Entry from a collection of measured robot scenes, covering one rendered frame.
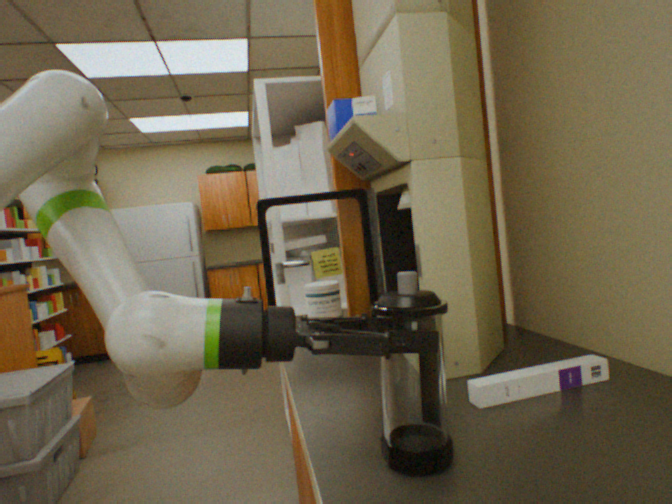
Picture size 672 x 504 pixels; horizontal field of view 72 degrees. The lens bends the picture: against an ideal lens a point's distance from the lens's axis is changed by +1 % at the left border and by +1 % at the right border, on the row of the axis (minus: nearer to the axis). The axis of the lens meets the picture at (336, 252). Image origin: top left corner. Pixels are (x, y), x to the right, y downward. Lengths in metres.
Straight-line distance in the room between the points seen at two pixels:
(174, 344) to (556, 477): 0.51
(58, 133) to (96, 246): 0.18
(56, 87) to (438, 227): 0.72
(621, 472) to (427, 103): 0.71
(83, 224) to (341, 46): 0.87
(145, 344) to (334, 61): 1.01
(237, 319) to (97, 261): 0.31
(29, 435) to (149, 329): 2.27
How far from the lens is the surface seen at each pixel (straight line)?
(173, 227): 5.85
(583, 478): 0.72
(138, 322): 0.59
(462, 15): 1.21
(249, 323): 0.59
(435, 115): 1.02
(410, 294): 0.65
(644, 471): 0.75
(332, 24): 1.43
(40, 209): 0.92
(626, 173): 1.13
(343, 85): 1.37
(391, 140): 0.97
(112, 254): 0.83
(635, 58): 1.14
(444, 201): 1.00
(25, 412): 2.79
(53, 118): 0.80
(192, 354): 0.60
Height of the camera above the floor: 1.29
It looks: 3 degrees down
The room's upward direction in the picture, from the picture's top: 6 degrees counter-clockwise
